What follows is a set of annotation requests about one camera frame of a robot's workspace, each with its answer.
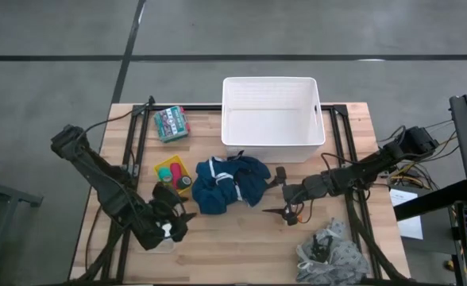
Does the green first aid kit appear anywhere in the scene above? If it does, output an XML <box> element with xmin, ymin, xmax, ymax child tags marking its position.
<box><xmin>152</xmin><ymin>105</ymin><xmax>191</xmax><ymax>143</ymax></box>

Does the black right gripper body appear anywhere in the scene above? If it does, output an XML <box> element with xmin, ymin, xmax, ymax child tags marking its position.
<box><xmin>283</xmin><ymin>173</ymin><xmax>332</xmax><ymax>226</ymax></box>

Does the black desk beam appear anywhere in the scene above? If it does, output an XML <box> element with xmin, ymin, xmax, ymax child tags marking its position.
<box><xmin>394</xmin><ymin>179</ymin><xmax>467</xmax><ymax>222</ymax></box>

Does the blue scrub garment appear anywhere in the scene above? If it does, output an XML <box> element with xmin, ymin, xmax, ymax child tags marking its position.
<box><xmin>191</xmin><ymin>149</ymin><xmax>272</xmax><ymax>216</ymax></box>

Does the clear plastic container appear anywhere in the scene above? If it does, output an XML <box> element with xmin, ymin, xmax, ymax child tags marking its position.
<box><xmin>148</xmin><ymin>234</ymin><xmax>179</xmax><ymax>255</ymax></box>

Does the white plastic basket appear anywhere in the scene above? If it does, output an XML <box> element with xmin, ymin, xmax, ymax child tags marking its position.
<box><xmin>220</xmin><ymin>75</ymin><xmax>327</xmax><ymax>164</ymax></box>

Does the dark green cylindrical can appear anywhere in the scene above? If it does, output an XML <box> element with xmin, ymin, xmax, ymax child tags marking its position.
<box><xmin>176</xmin><ymin>175</ymin><xmax>193</xmax><ymax>191</ymax></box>

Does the yellow and black cable bundle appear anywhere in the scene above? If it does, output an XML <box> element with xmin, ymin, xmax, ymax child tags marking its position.
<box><xmin>376</xmin><ymin>118</ymin><xmax>461</xmax><ymax>191</ymax></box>

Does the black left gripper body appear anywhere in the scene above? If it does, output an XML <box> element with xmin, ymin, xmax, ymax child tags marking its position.
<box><xmin>152</xmin><ymin>181</ymin><xmax>186</xmax><ymax>223</ymax></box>

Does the grey metal stand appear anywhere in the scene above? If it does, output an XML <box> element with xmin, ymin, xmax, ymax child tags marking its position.
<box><xmin>0</xmin><ymin>174</ymin><xmax>44</xmax><ymax>286</ymax></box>

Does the yellow plastic tray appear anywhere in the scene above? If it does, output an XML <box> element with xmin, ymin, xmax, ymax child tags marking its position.
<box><xmin>153</xmin><ymin>154</ymin><xmax>194</xmax><ymax>196</ymax></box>

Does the teal plastic container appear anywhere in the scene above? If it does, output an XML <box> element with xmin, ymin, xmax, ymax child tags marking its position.
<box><xmin>157</xmin><ymin>166</ymin><xmax>174</xmax><ymax>184</ymax></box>

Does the grey striped patterned gown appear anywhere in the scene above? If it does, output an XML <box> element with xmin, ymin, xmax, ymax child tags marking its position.
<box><xmin>295</xmin><ymin>217</ymin><xmax>372</xmax><ymax>285</ymax></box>

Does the white paper sheet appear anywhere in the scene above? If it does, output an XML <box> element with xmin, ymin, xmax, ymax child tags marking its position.
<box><xmin>389</xmin><ymin>188</ymin><xmax>424</xmax><ymax>241</ymax></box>

